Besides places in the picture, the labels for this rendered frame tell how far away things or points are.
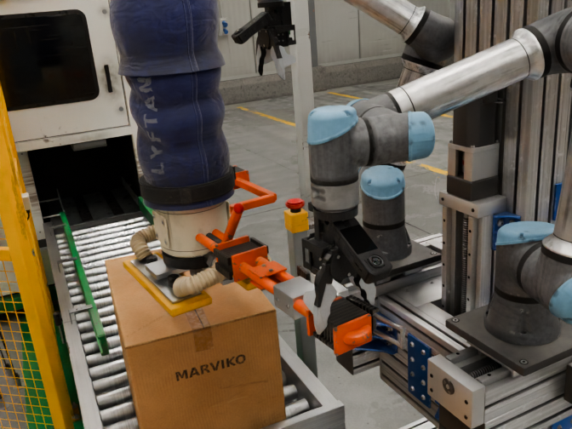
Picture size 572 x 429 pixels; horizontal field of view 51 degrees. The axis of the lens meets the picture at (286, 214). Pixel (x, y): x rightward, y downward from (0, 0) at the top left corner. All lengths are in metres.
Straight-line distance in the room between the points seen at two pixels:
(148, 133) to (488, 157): 0.77
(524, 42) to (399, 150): 0.34
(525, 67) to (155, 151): 0.77
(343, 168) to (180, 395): 0.95
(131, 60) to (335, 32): 10.55
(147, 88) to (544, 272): 0.86
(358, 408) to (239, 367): 1.21
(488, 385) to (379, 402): 1.58
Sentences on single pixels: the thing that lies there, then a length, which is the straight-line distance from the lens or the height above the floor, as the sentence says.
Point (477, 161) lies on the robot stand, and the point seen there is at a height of 1.35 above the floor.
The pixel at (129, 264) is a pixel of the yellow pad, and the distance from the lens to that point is 1.63.
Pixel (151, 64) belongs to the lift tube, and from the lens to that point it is 1.32.
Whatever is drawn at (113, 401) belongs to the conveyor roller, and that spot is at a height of 0.53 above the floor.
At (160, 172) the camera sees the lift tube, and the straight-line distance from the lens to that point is 1.37.
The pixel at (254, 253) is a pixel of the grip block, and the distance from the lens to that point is 1.26.
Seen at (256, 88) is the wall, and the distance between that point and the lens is 10.96.
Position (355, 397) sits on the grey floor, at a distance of 2.88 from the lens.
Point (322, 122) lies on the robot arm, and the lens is 0.89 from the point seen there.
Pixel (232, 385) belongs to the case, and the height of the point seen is 0.75.
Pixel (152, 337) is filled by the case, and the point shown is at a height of 0.95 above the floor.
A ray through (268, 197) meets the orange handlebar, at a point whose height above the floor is 1.22.
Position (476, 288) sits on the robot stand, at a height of 1.03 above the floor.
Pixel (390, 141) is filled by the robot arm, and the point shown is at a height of 1.52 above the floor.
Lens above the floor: 1.74
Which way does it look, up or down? 20 degrees down
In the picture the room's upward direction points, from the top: 5 degrees counter-clockwise
